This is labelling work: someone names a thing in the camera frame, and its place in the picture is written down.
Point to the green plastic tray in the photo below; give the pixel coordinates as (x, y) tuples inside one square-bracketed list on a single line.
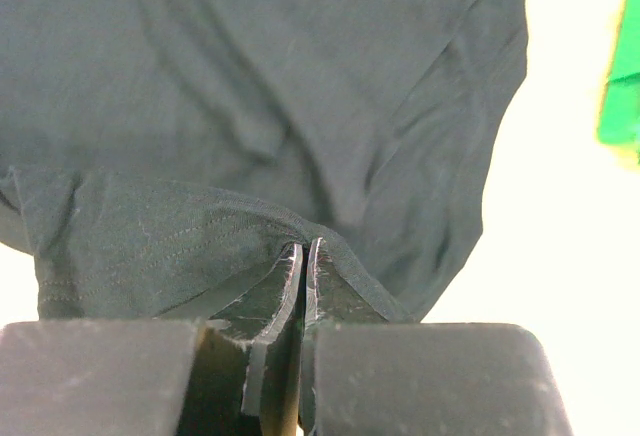
[(618, 123)]

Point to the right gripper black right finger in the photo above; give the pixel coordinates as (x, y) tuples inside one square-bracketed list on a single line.
[(329, 299)]

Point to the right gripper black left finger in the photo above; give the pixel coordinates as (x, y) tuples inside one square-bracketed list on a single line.
[(249, 356)]

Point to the black t shirt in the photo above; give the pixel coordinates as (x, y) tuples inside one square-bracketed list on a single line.
[(152, 149)]

